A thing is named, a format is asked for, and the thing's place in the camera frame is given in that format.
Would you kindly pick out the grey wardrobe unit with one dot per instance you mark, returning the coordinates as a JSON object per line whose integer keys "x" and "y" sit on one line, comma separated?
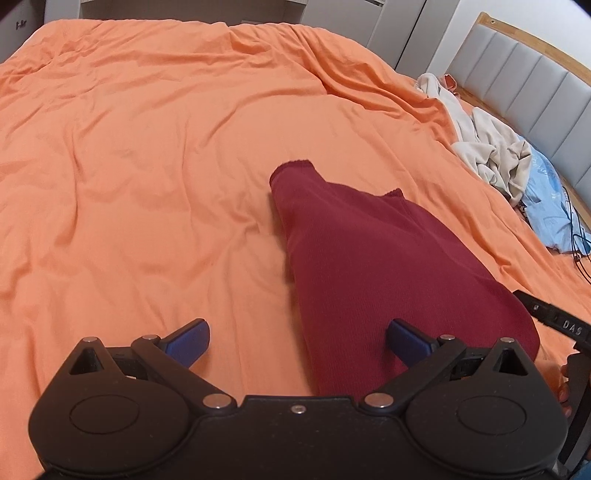
{"x": 405, "y": 34}

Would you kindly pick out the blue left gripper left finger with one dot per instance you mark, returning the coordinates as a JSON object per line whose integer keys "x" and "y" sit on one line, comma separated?
{"x": 167, "y": 361}

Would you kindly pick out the orange duvet cover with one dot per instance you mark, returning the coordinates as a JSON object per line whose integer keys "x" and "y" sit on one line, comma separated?
{"x": 135, "y": 196}

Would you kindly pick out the light blue garment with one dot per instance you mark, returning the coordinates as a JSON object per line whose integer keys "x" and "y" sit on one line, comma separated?
{"x": 549, "y": 211}

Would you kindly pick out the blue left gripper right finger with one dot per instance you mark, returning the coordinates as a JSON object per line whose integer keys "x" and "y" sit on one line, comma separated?
{"x": 428, "y": 361}

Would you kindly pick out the cream crumpled garment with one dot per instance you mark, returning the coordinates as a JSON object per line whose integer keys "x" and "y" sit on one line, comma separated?
{"x": 488, "y": 146}

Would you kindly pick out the dark red knit sweater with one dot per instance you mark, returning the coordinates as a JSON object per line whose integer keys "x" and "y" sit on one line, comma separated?
{"x": 361, "y": 261}

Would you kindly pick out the grey padded headboard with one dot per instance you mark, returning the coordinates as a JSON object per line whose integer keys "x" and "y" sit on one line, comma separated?
{"x": 541, "y": 92}

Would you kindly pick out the person's hand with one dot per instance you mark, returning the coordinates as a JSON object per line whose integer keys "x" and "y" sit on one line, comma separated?
{"x": 557, "y": 378}

